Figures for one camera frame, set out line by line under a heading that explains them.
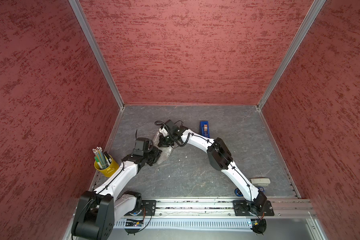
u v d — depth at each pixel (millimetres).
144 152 672
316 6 710
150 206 742
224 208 757
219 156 683
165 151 920
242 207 738
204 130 1001
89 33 800
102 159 781
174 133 780
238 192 696
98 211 397
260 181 797
